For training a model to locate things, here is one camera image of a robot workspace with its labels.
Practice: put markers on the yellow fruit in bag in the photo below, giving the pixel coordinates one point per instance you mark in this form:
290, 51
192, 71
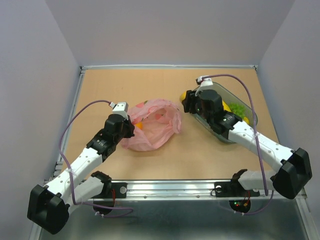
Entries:
139, 125

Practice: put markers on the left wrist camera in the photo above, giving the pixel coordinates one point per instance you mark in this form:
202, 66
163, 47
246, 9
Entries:
120, 108

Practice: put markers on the yellow lemon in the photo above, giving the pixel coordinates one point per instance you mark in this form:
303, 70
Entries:
246, 120

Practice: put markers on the yellow banana bunch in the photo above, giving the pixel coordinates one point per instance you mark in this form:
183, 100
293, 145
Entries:
226, 107

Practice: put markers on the green grape bunch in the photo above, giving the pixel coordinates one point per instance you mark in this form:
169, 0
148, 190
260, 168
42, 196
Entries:
238, 109

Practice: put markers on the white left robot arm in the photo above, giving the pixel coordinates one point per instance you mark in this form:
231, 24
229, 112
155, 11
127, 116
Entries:
51, 205

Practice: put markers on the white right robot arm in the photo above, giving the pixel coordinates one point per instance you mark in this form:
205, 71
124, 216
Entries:
291, 168

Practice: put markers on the teal plastic fruit tray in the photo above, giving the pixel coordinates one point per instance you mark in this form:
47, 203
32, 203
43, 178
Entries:
220, 127

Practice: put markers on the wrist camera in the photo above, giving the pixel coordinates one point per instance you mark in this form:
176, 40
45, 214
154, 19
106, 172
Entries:
204, 83
120, 108

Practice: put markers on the pink plastic bag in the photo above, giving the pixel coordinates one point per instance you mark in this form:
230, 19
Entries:
161, 119

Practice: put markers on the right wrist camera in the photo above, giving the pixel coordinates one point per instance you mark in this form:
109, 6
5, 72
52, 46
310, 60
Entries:
204, 83

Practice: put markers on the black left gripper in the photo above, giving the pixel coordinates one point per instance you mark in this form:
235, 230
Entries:
130, 128

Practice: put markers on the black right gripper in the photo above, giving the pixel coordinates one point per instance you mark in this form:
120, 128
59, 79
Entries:
190, 97

